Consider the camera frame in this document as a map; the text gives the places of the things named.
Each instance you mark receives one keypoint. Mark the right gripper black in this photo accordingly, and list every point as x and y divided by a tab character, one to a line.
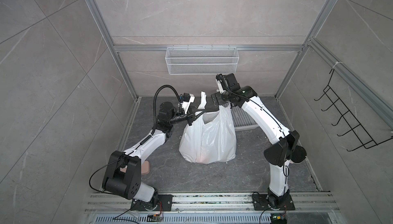
217	97

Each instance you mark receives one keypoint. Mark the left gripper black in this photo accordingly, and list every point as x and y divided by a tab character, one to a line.
190	117

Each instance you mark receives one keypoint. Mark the white plastic bag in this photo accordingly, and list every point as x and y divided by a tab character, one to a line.
211	138

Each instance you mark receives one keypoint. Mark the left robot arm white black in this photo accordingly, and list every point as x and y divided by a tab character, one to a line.
129	185

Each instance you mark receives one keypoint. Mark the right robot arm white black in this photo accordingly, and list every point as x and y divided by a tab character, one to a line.
284	148

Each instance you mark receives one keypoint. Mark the white perforated plastic tray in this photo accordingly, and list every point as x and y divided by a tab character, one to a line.
241	120

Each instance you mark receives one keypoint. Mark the pink rectangular block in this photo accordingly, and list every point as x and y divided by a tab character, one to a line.
145	168

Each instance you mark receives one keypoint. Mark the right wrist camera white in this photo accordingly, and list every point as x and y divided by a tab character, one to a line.
227	83

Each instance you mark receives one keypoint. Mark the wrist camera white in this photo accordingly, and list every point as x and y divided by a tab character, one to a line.
187	100
227	83

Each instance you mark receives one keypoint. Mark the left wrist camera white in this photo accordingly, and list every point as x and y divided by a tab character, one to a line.
187	100

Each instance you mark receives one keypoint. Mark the white wire mesh wall basket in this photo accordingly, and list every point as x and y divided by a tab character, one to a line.
201	61

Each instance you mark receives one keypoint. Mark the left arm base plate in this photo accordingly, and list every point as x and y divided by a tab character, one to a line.
160	202

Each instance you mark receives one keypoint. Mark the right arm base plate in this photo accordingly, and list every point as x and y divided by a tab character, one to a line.
262	202

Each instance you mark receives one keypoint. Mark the aluminium mounting rail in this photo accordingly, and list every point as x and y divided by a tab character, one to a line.
214	208

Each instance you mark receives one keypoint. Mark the black wire hook rack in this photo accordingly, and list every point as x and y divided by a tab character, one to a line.
346	117

